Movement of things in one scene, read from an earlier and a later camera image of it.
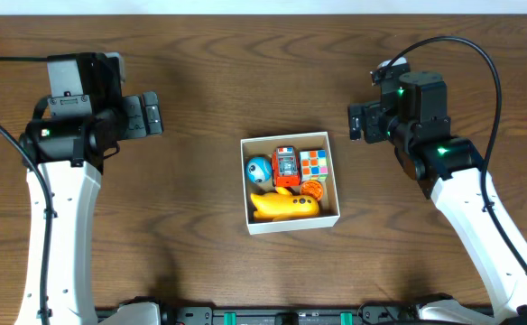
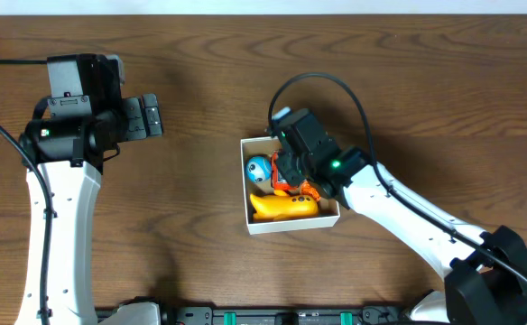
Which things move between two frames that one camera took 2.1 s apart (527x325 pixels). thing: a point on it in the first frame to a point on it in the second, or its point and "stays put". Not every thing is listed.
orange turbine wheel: [313, 188] stays put
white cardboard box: [290, 182] stays put
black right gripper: [371, 123] to [288, 169]
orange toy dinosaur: [281, 205] stays put
